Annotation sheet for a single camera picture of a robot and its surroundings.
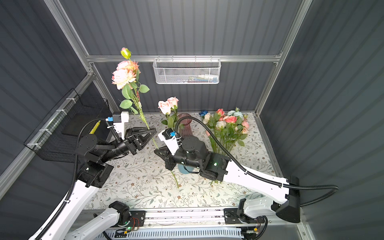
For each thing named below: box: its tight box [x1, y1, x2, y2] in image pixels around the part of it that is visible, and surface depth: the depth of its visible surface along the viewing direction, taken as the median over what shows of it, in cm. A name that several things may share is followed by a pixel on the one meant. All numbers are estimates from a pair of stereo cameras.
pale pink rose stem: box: [158, 96, 179, 129], surface depth 66 cm
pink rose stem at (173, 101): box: [167, 96, 179, 130], surface depth 69 cm
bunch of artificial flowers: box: [199, 107, 250, 155], surface depth 106 cm
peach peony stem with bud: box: [111, 47, 180, 189], surface depth 48 cm
